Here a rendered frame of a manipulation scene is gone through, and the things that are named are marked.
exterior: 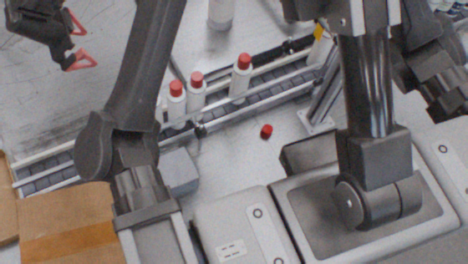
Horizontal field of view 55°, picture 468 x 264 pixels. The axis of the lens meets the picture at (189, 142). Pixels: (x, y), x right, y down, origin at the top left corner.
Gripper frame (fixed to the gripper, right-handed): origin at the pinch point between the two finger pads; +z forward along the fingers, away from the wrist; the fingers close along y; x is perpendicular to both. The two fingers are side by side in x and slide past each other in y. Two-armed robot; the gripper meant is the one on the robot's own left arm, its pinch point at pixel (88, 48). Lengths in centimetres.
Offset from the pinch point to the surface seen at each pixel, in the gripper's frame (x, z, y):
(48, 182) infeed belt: 35.4, 9.4, -16.1
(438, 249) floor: -20, 169, -68
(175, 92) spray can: -6.8, 18.5, -12.6
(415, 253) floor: -11, 162, -66
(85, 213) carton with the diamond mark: 12.7, -2.5, -36.6
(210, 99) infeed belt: -4.4, 41.6, -6.7
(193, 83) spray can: -10.5, 22.4, -11.4
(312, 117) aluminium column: -24, 62, -22
